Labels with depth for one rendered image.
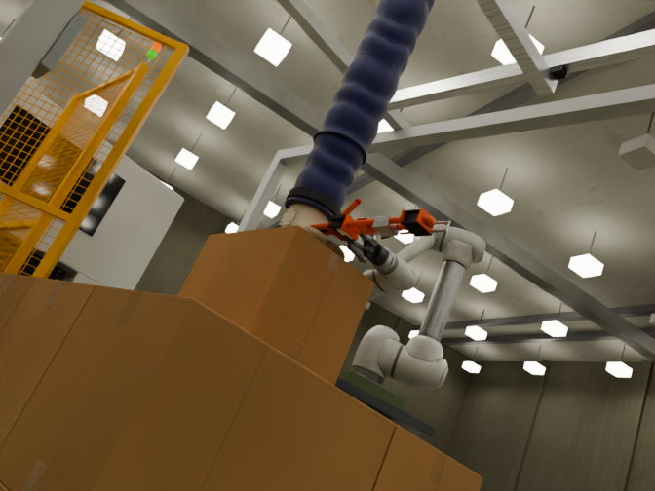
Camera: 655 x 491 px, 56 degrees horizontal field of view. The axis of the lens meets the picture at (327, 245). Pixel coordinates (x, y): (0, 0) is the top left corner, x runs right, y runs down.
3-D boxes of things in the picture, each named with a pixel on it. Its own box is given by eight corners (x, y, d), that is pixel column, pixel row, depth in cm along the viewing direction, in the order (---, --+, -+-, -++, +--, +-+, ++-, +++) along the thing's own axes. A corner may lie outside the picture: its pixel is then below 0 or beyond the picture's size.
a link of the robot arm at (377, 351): (352, 371, 277) (369, 327, 285) (390, 386, 272) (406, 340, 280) (348, 361, 263) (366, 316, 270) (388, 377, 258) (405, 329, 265)
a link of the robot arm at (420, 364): (392, 382, 273) (439, 399, 267) (389, 374, 258) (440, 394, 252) (446, 233, 297) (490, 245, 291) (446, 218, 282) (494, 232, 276)
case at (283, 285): (163, 323, 233) (209, 234, 247) (241, 366, 254) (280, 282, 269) (248, 335, 187) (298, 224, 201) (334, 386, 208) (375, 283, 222)
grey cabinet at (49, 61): (26, 72, 280) (61, 24, 290) (37, 80, 283) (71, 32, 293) (41, 62, 265) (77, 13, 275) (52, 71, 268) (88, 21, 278)
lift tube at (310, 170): (274, 200, 245) (366, 13, 282) (309, 229, 258) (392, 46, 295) (310, 197, 229) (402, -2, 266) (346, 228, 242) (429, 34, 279)
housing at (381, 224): (370, 227, 205) (375, 215, 207) (383, 237, 209) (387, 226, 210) (385, 225, 200) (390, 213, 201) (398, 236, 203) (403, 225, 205)
